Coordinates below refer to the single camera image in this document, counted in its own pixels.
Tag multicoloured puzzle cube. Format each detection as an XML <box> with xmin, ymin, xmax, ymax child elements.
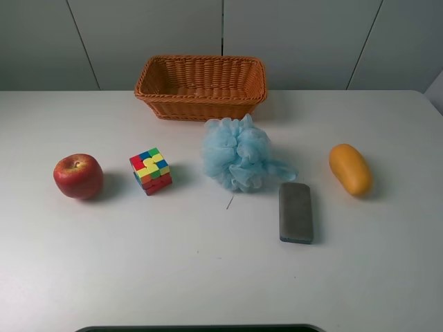
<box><xmin>129</xmin><ymin>147</ymin><xmax>172</xmax><ymax>196</ymax></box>

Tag orange wicker basket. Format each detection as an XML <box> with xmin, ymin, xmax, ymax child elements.
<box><xmin>134</xmin><ymin>55</ymin><xmax>267</xmax><ymax>121</ymax></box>

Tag red apple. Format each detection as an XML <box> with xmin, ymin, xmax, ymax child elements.
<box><xmin>53</xmin><ymin>154</ymin><xmax>104</xmax><ymax>200</ymax></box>

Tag light blue bath pouf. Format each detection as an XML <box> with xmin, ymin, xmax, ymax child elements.
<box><xmin>201</xmin><ymin>114</ymin><xmax>298</xmax><ymax>192</ymax></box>

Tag grey whiteboard eraser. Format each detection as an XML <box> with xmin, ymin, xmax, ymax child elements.
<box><xmin>279</xmin><ymin>182</ymin><xmax>314</xmax><ymax>244</ymax></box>

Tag yellow mango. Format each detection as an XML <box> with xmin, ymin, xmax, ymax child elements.
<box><xmin>329</xmin><ymin>144</ymin><xmax>373</xmax><ymax>196</ymax></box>

